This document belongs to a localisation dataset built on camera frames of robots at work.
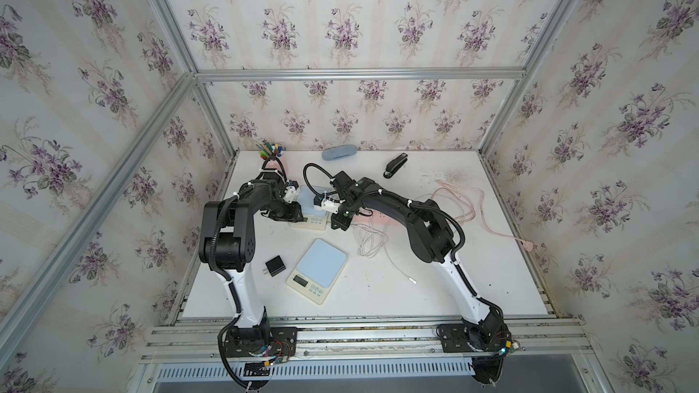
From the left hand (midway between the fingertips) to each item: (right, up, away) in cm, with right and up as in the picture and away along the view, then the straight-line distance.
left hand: (296, 222), depth 98 cm
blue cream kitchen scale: (+9, -13, -14) cm, 21 cm away
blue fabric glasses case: (+15, +28, +19) cm, 37 cm away
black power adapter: (-4, -12, -12) cm, 18 cm away
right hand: (+15, 0, -1) cm, 15 cm away
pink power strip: (+30, +1, -3) cm, 30 cm away
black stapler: (+39, +22, +13) cm, 46 cm away
